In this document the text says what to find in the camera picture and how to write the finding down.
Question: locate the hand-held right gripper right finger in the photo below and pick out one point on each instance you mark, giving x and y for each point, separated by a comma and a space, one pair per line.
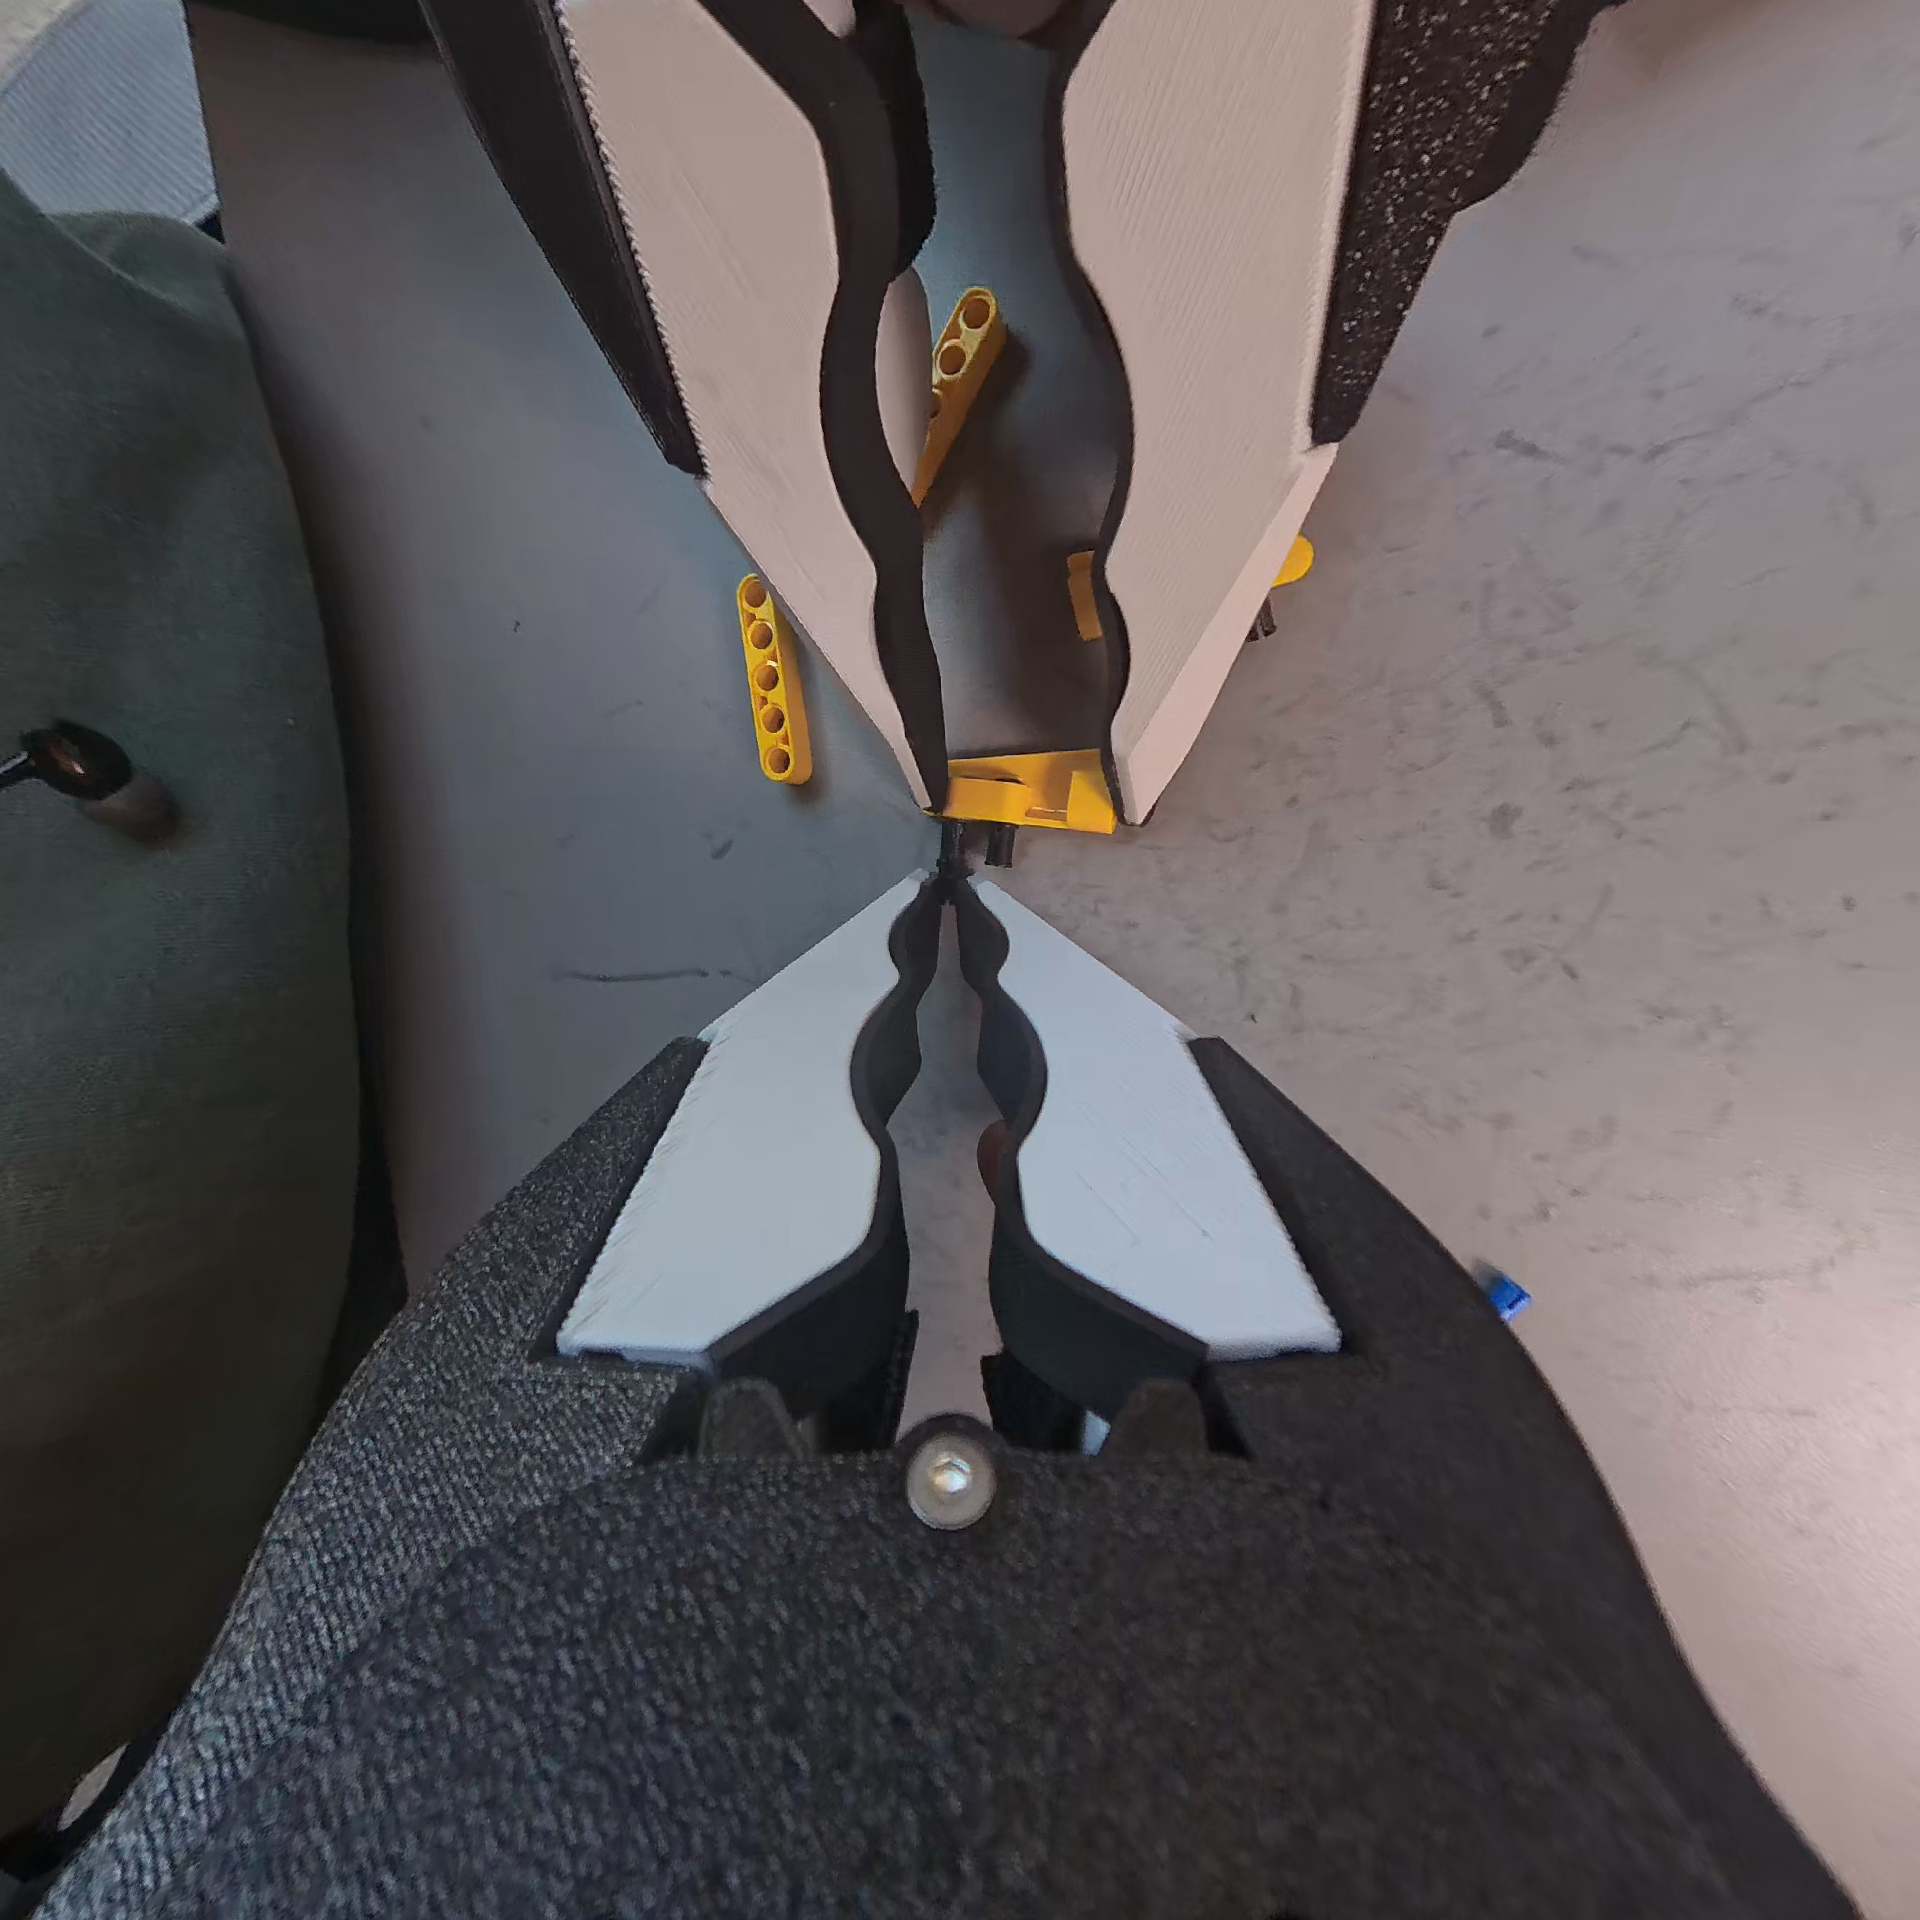
1170, 1188

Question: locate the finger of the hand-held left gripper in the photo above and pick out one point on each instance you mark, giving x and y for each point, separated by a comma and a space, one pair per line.
737, 227
1216, 303

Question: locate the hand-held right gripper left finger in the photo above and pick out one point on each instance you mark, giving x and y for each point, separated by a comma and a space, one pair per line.
737, 1188

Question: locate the yellow curved lego panel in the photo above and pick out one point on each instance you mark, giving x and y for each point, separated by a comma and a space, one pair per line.
1089, 594
1037, 793

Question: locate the yellow lego beam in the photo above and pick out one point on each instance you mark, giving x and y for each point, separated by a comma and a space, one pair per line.
963, 360
772, 679

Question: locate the blue lego pin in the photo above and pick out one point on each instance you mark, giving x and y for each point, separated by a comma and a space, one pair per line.
1503, 1296

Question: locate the person's right hand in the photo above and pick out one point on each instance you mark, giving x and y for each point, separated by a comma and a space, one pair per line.
994, 1165

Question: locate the grey mesh chair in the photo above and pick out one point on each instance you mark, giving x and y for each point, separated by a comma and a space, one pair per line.
89, 134

